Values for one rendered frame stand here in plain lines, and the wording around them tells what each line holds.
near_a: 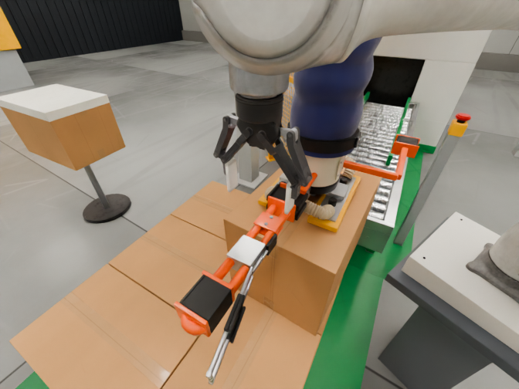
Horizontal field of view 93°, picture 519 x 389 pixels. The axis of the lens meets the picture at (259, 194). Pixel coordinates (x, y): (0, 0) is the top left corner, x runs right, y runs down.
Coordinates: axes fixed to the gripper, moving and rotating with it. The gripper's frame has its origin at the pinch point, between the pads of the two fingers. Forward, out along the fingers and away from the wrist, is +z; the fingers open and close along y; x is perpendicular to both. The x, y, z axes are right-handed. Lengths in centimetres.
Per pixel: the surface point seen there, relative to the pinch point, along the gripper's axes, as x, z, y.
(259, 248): 3.4, 12.2, -1.9
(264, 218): -5.6, 12.4, 1.9
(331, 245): -20.0, 27.6, -13.8
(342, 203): -37.3, 24.5, -11.4
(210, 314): 20.8, 11.3, -2.6
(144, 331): 21, 68, 38
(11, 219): 12, 122, 250
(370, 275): -94, 122, -35
